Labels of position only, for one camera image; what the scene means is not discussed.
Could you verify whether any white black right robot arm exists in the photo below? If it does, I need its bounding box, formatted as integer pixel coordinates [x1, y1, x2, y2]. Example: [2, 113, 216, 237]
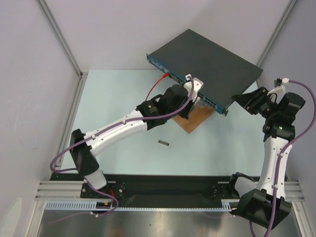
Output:
[227, 87, 305, 230]

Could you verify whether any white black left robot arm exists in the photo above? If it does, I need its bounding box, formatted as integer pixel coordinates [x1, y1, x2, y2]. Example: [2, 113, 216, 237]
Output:
[70, 82, 199, 198]

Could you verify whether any wooden base board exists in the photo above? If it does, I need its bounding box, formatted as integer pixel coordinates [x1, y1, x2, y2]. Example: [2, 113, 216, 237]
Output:
[173, 105, 215, 134]

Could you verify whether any silver transceiver module on table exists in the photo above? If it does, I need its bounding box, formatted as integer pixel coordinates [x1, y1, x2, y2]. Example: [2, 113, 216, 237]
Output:
[158, 140, 169, 146]

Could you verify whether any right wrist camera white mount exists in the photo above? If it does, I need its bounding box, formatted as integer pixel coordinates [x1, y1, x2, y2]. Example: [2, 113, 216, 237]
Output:
[268, 78, 289, 96]

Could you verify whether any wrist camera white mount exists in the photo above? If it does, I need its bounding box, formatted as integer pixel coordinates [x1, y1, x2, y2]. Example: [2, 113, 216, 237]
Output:
[268, 78, 289, 96]
[183, 74, 203, 104]

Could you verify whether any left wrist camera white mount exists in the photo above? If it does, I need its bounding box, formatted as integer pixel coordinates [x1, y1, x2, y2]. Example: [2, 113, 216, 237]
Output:
[183, 74, 203, 104]

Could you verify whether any blue black network switch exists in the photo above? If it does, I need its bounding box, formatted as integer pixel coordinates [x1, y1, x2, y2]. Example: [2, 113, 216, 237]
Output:
[147, 29, 263, 116]

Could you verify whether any red ethernet cable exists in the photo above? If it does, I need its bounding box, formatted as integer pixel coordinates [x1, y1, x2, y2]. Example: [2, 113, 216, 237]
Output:
[144, 73, 171, 102]

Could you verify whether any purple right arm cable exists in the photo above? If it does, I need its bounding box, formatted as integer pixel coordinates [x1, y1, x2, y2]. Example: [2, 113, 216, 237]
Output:
[249, 79, 316, 237]

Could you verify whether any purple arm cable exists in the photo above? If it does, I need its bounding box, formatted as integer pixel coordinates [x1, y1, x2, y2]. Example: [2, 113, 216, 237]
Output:
[249, 79, 316, 237]
[49, 75, 194, 219]

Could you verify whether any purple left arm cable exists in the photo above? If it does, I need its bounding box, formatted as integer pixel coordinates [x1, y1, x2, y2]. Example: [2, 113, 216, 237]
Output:
[49, 75, 194, 219]

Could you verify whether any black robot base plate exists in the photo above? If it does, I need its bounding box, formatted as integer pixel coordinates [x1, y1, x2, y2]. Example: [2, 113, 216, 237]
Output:
[49, 172, 247, 208]

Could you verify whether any grey slotted cable duct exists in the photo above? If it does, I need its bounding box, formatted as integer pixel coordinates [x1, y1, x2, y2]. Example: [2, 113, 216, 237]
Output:
[45, 199, 242, 212]

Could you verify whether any aluminium frame post right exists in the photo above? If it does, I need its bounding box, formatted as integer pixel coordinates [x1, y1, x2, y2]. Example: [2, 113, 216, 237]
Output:
[256, 0, 299, 67]

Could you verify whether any aluminium frame post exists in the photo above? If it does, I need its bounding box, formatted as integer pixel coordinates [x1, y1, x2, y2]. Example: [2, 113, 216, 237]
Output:
[256, 0, 299, 67]
[34, 0, 89, 79]

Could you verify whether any aluminium frame post left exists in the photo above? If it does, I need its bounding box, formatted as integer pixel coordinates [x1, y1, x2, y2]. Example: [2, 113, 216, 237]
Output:
[34, 0, 89, 79]

